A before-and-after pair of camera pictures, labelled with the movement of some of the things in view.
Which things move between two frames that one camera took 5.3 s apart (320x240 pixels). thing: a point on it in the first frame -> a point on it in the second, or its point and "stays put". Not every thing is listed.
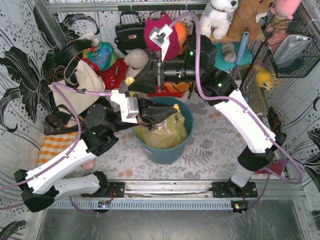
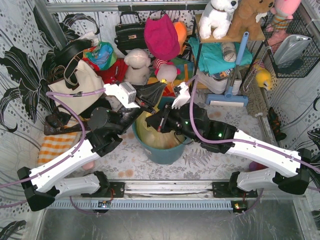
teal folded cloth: x=220 y=63 stays put
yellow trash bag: x=168 y=135 stays put
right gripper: x=157 y=74 -> x=164 y=118
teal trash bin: x=173 y=155 stays put
